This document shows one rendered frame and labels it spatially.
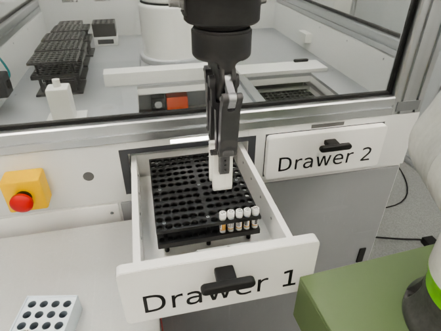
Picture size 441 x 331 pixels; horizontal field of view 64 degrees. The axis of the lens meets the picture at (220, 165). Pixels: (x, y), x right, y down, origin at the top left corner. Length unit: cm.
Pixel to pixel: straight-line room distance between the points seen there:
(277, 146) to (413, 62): 34
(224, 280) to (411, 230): 171
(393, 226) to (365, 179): 113
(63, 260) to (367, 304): 55
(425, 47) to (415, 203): 153
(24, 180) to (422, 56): 85
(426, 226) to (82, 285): 182
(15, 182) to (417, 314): 69
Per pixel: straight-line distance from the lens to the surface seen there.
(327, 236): 107
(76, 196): 82
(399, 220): 216
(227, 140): 46
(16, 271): 81
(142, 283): 52
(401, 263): 65
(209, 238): 61
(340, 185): 96
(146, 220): 71
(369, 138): 90
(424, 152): 55
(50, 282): 76
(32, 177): 76
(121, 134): 74
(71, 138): 75
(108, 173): 78
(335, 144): 82
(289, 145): 80
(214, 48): 43
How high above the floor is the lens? 130
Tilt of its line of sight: 33 degrees down
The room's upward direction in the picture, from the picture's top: straight up
